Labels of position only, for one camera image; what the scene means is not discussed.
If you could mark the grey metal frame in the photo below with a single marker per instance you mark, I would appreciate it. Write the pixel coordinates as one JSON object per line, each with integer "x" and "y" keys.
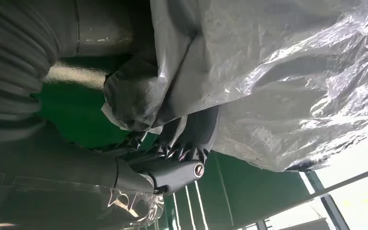
{"x": 330, "y": 203}

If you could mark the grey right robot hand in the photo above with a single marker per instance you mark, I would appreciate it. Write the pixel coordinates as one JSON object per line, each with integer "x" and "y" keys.
{"x": 60, "y": 184}

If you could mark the ribbed grey right arm sleeve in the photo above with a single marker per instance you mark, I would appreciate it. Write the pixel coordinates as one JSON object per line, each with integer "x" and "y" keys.
{"x": 9, "y": 63}

